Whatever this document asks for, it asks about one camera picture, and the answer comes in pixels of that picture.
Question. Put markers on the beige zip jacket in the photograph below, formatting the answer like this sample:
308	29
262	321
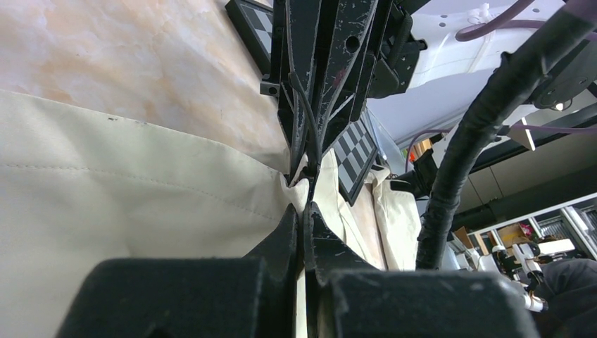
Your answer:
79	187

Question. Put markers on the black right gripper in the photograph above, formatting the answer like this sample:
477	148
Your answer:
314	47

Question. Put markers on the black white checkerboard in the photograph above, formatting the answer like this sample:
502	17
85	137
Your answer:
355	149

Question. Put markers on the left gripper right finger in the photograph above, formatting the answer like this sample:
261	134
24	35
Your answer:
348	297

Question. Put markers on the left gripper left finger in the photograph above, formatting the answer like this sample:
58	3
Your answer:
251	296

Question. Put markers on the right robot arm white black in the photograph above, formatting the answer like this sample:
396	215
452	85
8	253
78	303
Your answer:
458	44

